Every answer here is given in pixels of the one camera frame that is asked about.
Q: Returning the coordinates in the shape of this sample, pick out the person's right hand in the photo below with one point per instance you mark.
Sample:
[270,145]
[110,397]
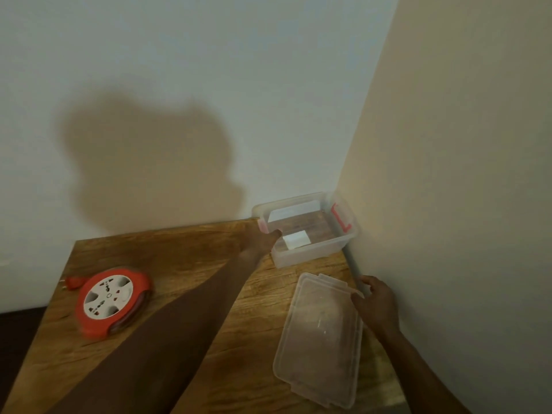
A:
[377,306]

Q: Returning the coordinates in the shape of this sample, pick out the person's left hand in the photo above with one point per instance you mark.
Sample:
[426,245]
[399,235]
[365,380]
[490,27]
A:
[261,243]

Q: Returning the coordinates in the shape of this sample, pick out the clear plastic storage box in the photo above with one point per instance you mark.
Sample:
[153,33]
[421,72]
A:
[310,254]

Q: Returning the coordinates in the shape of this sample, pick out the clear plastic box lid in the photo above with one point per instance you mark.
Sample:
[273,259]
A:
[319,340]

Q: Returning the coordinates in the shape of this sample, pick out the person's left forearm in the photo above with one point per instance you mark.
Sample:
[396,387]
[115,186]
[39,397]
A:
[164,340]

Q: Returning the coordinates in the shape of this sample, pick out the person's right forearm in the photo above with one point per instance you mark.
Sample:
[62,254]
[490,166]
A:
[418,375]

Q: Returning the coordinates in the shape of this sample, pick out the beige cabinet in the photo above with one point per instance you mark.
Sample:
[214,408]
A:
[465,189]

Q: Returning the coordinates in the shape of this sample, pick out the dark brown mattress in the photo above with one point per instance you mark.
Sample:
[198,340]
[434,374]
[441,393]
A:
[17,336]

